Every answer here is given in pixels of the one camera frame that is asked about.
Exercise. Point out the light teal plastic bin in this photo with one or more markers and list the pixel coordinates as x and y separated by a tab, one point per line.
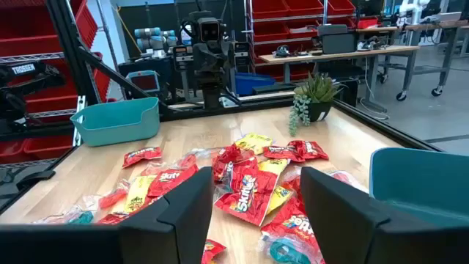
117	121

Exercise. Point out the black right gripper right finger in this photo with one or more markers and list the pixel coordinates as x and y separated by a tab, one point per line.
340	227

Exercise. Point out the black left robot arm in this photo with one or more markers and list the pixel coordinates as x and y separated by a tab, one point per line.
212	91

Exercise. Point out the blue storage bin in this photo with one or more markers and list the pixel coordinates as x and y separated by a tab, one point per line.
253	83

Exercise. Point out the teach pendant with screen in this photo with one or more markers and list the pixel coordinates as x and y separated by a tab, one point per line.
143	81

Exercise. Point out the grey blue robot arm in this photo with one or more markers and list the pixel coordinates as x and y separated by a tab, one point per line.
152	38

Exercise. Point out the potted succulent plant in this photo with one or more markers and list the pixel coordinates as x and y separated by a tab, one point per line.
318	89

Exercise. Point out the metal shelf with red bins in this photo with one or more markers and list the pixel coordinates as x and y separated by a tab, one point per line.
271	31
29	33

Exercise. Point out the red Skittles candy bag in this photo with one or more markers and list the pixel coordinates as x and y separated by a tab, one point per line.
289	223
212	251
229	159
282	152
311	148
249	198
170	179
141	155

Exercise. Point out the wooden workbench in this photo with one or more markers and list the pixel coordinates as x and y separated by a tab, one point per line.
432	26
329	55

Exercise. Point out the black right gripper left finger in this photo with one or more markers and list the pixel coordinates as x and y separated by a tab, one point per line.
176	227

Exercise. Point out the black equipment case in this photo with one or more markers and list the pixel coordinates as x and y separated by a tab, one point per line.
337	40

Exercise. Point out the slate blue plastic bin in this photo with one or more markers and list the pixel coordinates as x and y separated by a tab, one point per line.
421	179

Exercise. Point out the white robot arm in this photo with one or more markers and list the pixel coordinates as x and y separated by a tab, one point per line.
412	11

